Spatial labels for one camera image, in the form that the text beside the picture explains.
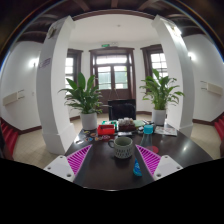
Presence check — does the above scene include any red box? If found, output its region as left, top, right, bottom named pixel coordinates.
left=97, top=123, right=116, bottom=136

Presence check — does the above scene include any brown wooden glazed door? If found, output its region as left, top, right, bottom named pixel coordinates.
left=89, top=47, right=137, bottom=101

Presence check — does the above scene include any printed magazine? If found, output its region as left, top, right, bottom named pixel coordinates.
left=153, top=124, right=179, bottom=137

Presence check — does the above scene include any green packet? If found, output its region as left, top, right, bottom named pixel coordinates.
left=101, top=120, right=118, bottom=127

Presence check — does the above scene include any black flat box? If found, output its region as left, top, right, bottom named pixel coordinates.
left=117, top=131, right=134, bottom=137

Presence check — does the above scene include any red carpeted staircase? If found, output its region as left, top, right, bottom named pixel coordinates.
left=213, top=113, right=224, bottom=141
left=0, top=118, right=20, bottom=158

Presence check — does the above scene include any basket of small items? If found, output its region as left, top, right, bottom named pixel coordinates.
left=117, top=117, right=137, bottom=132

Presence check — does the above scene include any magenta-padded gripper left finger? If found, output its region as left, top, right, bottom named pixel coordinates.
left=43, top=144, right=94, bottom=186

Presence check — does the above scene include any potted green plant, white pot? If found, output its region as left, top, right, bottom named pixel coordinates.
left=58, top=72, right=105, bottom=131
left=139, top=68, right=185, bottom=127

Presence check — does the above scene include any grey patterned mug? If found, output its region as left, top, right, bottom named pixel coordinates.
left=107, top=136, right=135, bottom=160

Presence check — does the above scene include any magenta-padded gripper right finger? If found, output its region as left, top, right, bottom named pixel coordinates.
left=134, top=144, right=184, bottom=186

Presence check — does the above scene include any flat round red coaster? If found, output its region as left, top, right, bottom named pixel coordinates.
left=146, top=145, right=160, bottom=155

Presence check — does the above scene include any black chair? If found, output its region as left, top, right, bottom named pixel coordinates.
left=107, top=98, right=137, bottom=122

